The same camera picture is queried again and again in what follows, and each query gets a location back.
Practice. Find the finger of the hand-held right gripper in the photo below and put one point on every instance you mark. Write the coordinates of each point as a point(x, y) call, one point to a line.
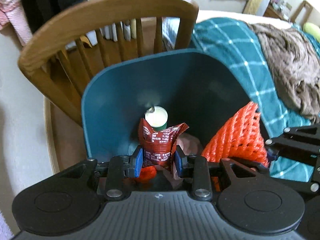
point(295, 142)
point(305, 186)

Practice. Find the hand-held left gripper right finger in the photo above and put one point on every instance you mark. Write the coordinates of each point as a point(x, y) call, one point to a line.
point(178, 162)

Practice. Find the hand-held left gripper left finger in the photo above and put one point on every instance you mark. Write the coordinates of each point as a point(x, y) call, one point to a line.
point(138, 161)

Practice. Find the red snack wrapper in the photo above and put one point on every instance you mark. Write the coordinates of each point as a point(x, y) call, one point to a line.
point(157, 145)

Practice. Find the orange foam net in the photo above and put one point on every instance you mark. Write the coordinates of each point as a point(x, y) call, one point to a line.
point(235, 137)
point(147, 175)

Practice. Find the teal plastic bin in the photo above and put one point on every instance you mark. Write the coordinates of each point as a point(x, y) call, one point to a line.
point(120, 100)

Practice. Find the green drink can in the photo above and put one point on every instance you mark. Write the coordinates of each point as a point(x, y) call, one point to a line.
point(156, 117)

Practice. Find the teal checked blanket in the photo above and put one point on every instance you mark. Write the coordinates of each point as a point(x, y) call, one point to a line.
point(237, 55)

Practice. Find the yellow green object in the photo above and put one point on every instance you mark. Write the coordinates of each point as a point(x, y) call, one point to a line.
point(312, 28)

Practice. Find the wooden bedside table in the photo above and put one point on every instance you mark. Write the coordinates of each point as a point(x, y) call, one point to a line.
point(277, 7)

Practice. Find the white bed sheet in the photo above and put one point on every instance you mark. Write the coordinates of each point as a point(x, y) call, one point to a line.
point(237, 15)

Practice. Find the white radiator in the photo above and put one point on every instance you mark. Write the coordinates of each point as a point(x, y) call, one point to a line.
point(120, 10)

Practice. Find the wooden chair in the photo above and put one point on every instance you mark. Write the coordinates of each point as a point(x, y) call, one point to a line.
point(112, 7)

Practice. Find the black coat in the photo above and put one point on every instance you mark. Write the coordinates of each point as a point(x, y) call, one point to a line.
point(50, 0)

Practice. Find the pink and white jacket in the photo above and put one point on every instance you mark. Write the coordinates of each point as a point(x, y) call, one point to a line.
point(11, 7)

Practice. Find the wooden frame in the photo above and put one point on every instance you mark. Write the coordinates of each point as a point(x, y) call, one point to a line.
point(302, 10)

